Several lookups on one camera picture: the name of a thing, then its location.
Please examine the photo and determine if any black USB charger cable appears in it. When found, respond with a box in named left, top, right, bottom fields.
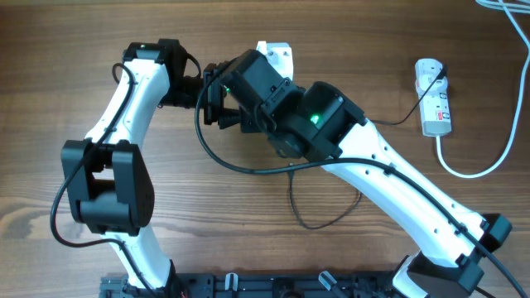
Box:
left=287, top=64, right=449, bottom=231

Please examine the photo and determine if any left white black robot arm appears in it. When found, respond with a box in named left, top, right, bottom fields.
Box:
left=57, top=39, right=240, bottom=297

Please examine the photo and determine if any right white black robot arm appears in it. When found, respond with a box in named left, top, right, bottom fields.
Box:
left=220, top=50, right=511, bottom=297

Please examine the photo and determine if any white power strip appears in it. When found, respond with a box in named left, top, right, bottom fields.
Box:
left=415, top=58, right=452, bottom=137

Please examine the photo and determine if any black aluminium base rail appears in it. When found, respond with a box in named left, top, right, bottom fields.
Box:
left=99, top=271, right=398, bottom=298

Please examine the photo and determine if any white power strip cord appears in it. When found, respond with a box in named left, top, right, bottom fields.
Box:
left=435, top=0, right=530, bottom=180

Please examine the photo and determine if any white cables top right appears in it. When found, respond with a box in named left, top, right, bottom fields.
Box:
left=475, top=0, right=530, bottom=15

